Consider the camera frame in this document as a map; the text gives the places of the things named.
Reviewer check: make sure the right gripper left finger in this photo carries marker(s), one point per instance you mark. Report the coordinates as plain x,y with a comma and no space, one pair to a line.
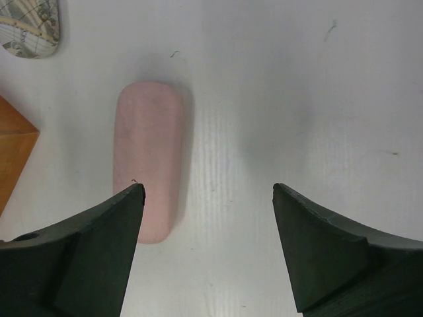
77,267

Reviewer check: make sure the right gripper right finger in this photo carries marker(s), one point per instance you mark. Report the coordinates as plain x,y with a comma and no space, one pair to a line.
339,267

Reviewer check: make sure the pink glasses case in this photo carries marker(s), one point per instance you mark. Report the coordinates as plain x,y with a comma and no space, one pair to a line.
148,134

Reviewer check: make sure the orange wooden divided tray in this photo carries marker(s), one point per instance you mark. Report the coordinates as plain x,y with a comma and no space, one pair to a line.
18,138

